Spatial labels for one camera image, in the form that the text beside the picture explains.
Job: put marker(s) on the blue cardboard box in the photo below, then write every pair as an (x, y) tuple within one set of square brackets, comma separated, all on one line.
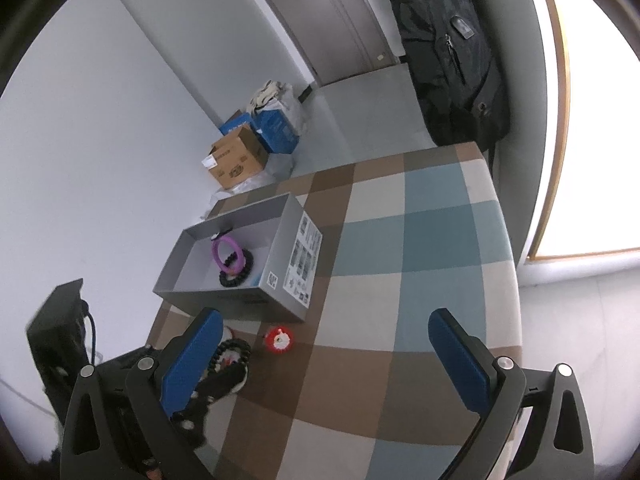
[(272, 128)]

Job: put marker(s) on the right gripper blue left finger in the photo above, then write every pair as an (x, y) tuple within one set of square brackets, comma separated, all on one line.
[(164, 389)]

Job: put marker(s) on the printed white round disc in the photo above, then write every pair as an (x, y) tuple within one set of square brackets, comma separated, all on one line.
[(234, 364)]

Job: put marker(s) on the black hanging backpack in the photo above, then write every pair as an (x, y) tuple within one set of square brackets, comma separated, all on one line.
[(455, 74)]

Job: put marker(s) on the checkered plaid table cloth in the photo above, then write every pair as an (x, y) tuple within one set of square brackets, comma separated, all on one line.
[(361, 394)]

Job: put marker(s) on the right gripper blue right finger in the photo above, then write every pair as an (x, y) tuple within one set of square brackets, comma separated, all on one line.
[(485, 388)]

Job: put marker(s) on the white plastic bags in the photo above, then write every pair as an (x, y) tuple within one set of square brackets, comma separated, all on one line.
[(279, 167)]

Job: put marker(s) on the beige cloth bag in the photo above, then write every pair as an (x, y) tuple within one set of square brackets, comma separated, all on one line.
[(276, 95)]

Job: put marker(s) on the grey cardboard box tray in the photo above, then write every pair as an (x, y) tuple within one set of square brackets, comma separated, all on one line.
[(263, 270)]

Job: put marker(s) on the red santa charm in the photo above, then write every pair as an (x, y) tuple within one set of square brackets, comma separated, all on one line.
[(278, 339)]

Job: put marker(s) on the brown cardboard box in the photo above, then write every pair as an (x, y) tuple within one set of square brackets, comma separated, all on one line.
[(236, 157)]

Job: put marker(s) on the small black white clip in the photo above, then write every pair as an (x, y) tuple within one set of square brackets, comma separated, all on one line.
[(220, 234)]

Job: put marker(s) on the grey door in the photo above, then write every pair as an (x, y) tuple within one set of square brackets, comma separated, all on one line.
[(339, 39)]

